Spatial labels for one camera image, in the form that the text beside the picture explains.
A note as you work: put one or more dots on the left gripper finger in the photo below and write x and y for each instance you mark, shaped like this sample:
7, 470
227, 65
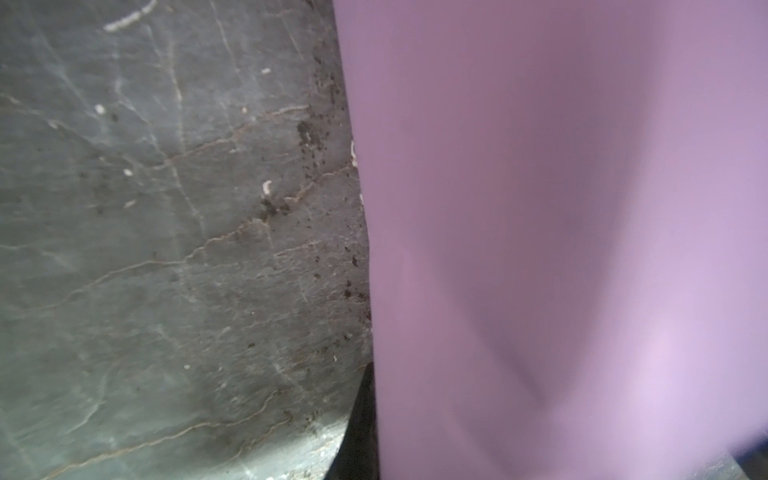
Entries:
357, 457

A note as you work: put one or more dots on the pink wrapping paper sheet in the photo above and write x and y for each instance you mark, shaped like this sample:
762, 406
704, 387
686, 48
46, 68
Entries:
566, 205

